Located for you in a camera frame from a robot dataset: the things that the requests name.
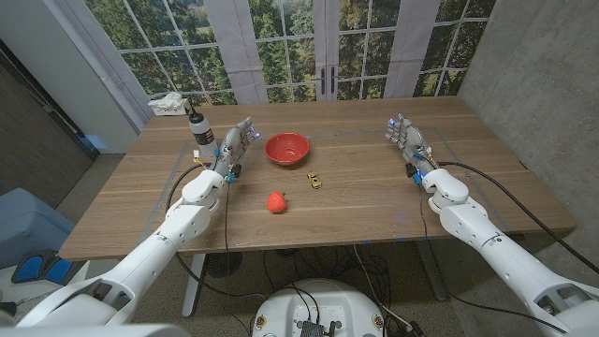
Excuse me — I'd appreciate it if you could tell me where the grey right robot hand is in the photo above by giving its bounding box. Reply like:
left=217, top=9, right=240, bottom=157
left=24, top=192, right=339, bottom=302
left=384, top=112, right=437, bottom=176

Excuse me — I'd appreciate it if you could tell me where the clear oil cruet black cap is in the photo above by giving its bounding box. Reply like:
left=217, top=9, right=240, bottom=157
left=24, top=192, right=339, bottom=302
left=187, top=108, right=220, bottom=159

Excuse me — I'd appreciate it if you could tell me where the red bowl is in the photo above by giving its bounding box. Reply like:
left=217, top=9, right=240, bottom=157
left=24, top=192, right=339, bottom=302
left=264, top=132, right=311, bottom=167

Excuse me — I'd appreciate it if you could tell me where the red apple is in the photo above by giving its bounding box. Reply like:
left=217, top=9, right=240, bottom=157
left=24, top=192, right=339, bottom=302
left=266, top=190, right=288, bottom=215

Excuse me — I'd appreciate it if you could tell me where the grey table leg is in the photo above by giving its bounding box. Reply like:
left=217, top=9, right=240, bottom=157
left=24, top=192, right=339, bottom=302
left=416, top=241, right=448, bottom=301

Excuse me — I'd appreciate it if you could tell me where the printed window backdrop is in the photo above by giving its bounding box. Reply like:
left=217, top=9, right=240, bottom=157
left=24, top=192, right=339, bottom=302
left=83, top=0, right=497, bottom=107

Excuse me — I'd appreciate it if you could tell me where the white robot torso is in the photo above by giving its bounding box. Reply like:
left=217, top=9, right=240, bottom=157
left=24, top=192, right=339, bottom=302
left=252, top=278, right=387, bottom=337

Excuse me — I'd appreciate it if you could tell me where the round black floor fan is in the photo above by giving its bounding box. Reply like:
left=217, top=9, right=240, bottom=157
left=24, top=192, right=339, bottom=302
left=205, top=251, right=243, bottom=279

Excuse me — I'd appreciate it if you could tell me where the white tissue box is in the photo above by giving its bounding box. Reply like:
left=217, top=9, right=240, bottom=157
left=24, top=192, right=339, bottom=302
left=147, top=91, right=192, bottom=117

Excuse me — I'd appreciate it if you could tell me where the white table leg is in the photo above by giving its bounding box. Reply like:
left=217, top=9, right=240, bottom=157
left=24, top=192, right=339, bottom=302
left=181, top=252, right=207, bottom=318

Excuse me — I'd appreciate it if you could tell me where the grey-blue upholstered chair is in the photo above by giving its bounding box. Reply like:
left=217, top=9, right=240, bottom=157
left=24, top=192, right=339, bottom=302
left=0, top=187, right=76, bottom=271

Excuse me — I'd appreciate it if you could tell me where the black and blue foot pedal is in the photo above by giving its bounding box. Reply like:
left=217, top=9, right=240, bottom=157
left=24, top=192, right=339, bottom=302
left=10, top=249, right=88, bottom=286

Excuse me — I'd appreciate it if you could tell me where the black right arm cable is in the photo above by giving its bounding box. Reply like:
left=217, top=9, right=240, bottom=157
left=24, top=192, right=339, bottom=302
left=437, top=160, right=599, bottom=275

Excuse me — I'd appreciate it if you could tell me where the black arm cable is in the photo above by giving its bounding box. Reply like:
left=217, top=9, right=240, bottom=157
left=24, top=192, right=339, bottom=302
left=437, top=160, right=599, bottom=275
left=164, top=161, right=268, bottom=300

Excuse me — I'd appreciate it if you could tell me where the white floor cable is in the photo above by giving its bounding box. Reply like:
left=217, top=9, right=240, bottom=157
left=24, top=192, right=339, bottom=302
left=352, top=244, right=416, bottom=331

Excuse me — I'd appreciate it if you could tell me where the black floor cable tangle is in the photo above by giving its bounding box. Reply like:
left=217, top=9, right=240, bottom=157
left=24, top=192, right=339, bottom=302
left=261, top=243, right=392, bottom=300

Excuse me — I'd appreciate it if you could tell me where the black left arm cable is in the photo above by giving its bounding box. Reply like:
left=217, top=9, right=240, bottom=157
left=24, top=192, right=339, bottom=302
left=164, top=161, right=268, bottom=300

